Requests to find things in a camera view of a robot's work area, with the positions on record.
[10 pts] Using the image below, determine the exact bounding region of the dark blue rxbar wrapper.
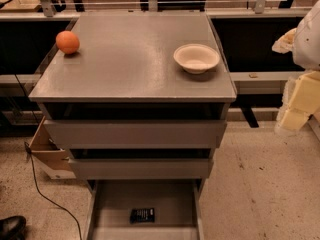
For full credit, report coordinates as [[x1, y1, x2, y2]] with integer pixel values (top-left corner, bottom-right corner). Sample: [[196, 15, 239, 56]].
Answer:
[[130, 208, 155, 224]]

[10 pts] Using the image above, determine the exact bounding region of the white paper bowl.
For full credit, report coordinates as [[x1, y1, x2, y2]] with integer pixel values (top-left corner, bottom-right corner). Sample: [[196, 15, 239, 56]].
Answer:
[[173, 44, 220, 74]]

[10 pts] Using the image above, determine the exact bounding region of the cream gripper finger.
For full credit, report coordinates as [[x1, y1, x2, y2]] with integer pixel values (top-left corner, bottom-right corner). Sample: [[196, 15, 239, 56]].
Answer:
[[289, 71, 320, 114], [277, 108, 310, 131]]

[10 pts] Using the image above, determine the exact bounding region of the grey middle drawer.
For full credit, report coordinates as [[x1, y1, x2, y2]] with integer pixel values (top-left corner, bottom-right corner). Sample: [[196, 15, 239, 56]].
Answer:
[[69, 159, 213, 180]]

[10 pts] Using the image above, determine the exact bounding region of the orange fruit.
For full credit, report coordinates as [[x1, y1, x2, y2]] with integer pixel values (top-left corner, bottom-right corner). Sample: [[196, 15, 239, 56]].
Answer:
[[56, 31, 80, 54]]

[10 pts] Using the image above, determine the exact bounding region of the grey open bottom drawer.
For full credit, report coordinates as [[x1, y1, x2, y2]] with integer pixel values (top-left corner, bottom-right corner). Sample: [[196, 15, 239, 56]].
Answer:
[[83, 180, 204, 240]]

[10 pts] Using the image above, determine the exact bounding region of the brown cardboard box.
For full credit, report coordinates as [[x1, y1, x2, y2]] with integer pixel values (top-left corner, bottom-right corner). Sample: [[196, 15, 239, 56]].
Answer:
[[29, 118, 75, 179]]

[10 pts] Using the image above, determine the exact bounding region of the black floor cable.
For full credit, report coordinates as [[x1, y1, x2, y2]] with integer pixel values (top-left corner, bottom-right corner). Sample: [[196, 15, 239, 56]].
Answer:
[[23, 141, 83, 240]]

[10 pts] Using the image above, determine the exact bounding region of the black shoe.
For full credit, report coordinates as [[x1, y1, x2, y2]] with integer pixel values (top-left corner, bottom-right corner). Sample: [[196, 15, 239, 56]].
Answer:
[[0, 216, 26, 240]]

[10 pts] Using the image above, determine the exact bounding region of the grey drawer cabinet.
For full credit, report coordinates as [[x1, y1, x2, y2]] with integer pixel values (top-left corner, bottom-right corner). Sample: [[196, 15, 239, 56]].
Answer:
[[28, 11, 238, 240]]

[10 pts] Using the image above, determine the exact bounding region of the grey top drawer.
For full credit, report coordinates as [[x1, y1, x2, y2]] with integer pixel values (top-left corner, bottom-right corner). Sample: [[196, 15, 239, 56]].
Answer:
[[44, 120, 226, 149]]

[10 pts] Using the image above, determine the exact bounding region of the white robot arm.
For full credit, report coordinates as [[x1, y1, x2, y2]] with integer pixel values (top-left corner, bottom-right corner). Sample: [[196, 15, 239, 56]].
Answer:
[[272, 1, 320, 135]]

